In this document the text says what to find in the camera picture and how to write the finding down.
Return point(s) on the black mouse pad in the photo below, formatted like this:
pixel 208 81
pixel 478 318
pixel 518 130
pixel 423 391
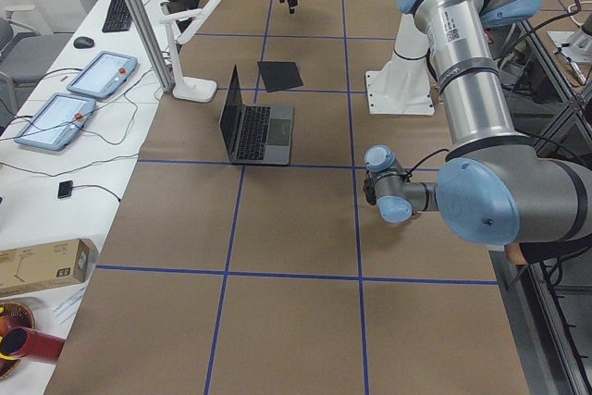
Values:
pixel 279 75

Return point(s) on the grey laptop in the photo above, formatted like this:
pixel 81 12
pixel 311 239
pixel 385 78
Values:
pixel 255 134

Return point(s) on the white desk lamp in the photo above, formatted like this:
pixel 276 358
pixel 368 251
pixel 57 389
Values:
pixel 188 88

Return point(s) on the black computer mouse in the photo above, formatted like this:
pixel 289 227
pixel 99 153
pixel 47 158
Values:
pixel 83 42

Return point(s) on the blue tape grid lines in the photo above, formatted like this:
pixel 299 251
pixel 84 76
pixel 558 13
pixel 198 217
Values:
pixel 284 280

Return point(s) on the black keyboard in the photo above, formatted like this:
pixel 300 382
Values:
pixel 117 18

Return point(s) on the far teach pendant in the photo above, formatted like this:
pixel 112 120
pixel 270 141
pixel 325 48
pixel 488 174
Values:
pixel 103 75

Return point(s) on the teach pendant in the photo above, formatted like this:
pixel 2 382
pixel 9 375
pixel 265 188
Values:
pixel 103 75
pixel 57 123

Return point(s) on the near teach pendant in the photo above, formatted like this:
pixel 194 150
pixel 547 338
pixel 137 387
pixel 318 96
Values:
pixel 57 123

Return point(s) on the small black puck device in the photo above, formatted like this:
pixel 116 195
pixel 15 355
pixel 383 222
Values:
pixel 65 189

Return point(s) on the cardboard box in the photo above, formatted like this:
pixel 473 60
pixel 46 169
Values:
pixel 45 266

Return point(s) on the red cylinder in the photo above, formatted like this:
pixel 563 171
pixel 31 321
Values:
pixel 30 344

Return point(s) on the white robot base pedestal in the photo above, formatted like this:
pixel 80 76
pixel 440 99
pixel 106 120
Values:
pixel 402 87

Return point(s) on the aluminium frame post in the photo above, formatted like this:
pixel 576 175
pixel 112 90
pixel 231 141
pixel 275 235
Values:
pixel 150 43

